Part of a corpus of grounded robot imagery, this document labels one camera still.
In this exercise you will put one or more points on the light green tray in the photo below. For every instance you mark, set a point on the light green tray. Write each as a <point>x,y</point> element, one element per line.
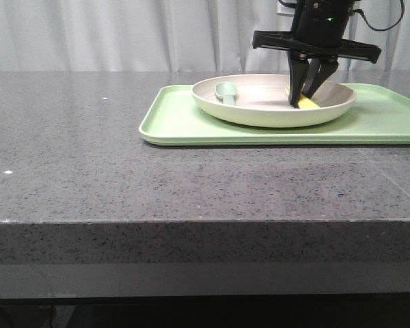
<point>378,116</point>

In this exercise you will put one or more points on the grey curtain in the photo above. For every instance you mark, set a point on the grey curtain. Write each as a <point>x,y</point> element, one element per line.
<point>139,36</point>

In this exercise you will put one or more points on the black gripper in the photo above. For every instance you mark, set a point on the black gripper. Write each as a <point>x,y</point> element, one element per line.
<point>317,32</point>

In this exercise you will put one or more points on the cream round plate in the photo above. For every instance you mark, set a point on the cream round plate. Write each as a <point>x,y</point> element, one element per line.
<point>261,100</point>

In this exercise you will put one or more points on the yellow plastic fork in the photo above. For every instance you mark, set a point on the yellow plastic fork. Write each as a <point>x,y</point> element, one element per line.
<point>304,103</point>

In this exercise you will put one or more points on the light green spoon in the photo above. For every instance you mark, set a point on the light green spoon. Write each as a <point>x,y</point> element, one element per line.
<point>226,92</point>

